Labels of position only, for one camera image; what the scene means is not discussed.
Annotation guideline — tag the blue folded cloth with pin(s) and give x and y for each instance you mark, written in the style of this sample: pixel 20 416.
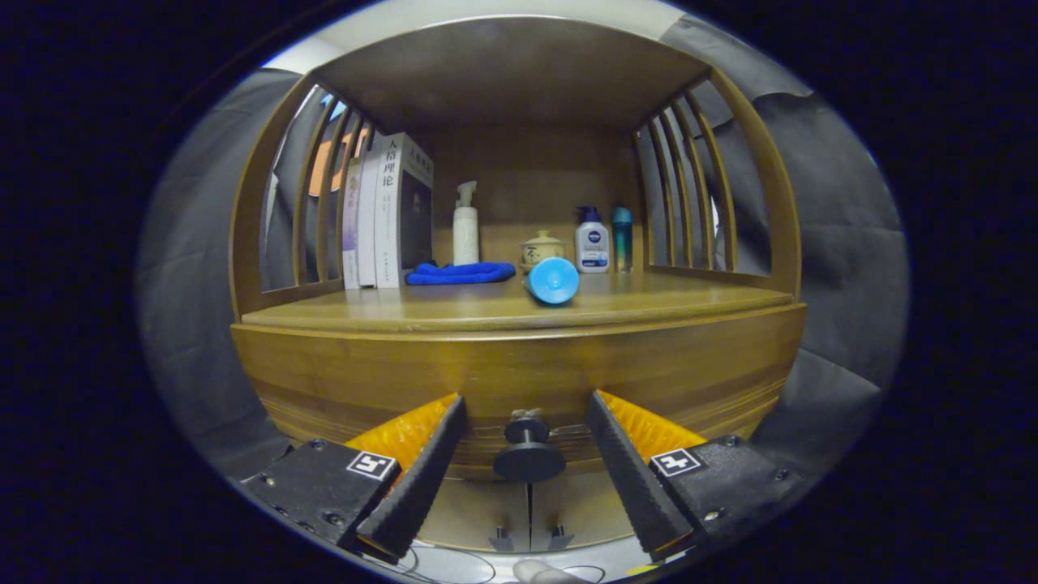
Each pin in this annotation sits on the blue folded cloth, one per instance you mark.
pixel 458 273

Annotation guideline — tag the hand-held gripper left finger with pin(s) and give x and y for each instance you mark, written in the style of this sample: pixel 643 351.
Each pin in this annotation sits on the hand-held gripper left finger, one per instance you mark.
pixel 422 487

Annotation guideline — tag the yellow floor tape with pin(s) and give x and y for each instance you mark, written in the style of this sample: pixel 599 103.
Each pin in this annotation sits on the yellow floor tape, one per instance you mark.
pixel 638 570

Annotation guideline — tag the white bottle with blue cap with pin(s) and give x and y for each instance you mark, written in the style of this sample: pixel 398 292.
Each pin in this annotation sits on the white bottle with blue cap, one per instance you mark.
pixel 592 247

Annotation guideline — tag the white spine book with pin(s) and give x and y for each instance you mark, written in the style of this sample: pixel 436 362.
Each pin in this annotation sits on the white spine book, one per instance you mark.
pixel 369 227

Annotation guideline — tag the teal slim bottle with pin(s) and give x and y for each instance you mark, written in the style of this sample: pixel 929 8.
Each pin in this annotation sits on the teal slim bottle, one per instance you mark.
pixel 623 243

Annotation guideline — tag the purple spine book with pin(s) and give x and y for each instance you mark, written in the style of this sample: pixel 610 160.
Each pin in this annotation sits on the purple spine book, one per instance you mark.
pixel 351 235

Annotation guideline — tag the dark portrait cover book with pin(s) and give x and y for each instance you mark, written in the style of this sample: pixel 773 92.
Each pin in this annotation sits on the dark portrait cover book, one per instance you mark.
pixel 405 219

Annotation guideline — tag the wooden drawer with black knob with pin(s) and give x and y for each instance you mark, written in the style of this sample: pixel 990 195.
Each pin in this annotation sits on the wooden drawer with black knob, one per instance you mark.
pixel 527 365

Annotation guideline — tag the wooden cabinet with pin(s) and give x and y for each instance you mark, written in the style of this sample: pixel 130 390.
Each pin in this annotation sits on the wooden cabinet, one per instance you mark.
pixel 511 73

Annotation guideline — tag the lidded ceramic tea cup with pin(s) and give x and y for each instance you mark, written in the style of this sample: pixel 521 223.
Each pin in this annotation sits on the lidded ceramic tea cup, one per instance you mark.
pixel 542 245

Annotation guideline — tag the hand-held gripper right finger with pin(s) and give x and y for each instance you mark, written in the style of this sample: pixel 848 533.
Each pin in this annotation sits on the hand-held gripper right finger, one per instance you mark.
pixel 632 487

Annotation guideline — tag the white pump bottle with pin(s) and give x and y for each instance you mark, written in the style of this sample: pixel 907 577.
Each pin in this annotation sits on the white pump bottle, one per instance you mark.
pixel 465 235

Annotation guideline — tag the wooden countertop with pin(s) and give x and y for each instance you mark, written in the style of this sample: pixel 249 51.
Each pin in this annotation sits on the wooden countertop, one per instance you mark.
pixel 649 296

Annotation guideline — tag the blue and white cosmetic tube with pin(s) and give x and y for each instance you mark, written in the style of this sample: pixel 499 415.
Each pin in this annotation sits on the blue and white cosmetic tube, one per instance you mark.
pixel 553 281

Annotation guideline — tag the wooden cabinet door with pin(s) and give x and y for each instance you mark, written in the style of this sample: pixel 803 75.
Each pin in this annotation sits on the wooden cabinet door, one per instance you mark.
pixel 576 507
pixel 478 507

